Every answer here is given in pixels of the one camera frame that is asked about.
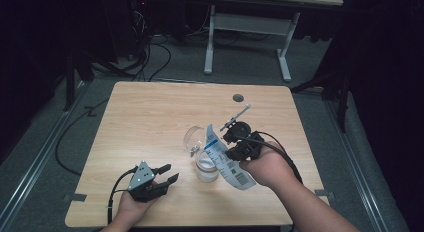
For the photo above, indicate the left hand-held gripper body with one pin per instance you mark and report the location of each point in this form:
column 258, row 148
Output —
column 143, row 185

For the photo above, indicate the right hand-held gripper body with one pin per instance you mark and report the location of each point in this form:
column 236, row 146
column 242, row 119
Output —
column 241, row 130

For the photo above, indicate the white and blue pouch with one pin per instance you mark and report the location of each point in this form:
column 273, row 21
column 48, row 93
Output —
column 230, row 172

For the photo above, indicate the glass jar with hinged lid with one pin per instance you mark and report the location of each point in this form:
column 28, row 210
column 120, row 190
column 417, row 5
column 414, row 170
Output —
column 206, row 170

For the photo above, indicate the person's left hand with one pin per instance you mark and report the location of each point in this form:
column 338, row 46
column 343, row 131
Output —
column 131, row 208

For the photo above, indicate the person's right hand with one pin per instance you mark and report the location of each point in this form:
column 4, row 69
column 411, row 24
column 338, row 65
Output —
column 271, row 168

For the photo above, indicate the grey tape strip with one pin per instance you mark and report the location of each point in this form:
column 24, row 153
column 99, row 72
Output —
column 76, row 197
column 324, row 193

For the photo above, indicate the white-legged desk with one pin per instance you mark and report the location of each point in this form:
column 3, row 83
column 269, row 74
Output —
column 248, row 24

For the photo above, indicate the black tripod stand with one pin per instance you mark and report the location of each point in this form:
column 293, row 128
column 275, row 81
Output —
column 341, row 92

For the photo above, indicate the black metal stand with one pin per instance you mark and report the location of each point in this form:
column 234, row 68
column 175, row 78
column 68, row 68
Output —
column 70, row 78

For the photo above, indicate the metal floor rail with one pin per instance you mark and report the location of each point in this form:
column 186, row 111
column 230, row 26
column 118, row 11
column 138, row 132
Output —
column 356, row 172
column 40, row 158

